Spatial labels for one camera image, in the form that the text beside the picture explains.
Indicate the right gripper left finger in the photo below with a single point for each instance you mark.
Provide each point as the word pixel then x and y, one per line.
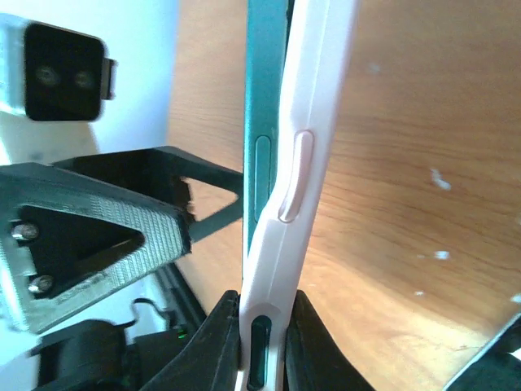
pixel 210 360

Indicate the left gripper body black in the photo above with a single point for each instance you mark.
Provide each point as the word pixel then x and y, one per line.
pixel 95 355

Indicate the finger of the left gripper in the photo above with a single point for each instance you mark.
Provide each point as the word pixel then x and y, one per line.
pixel 69 241
pixel 162 173

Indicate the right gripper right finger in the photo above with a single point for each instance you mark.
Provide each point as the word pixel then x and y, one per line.
pixel 313 361

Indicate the pink phone case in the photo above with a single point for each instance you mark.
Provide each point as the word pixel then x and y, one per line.
pixel 317 56

